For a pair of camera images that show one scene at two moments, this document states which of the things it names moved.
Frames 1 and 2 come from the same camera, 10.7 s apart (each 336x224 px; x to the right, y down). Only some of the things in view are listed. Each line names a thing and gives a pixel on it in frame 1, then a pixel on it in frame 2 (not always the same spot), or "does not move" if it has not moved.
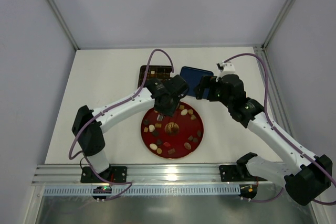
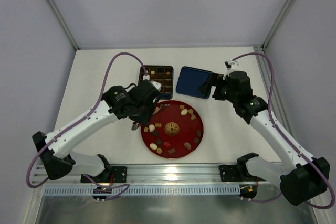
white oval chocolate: [153, 146] does not move
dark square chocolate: [155, 133] does not move
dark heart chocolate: [159, 142] does not move
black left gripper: [166, 108] → [143, 116]
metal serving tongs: [159, 117] → [134, 125]
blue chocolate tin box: [155, 72] does not move
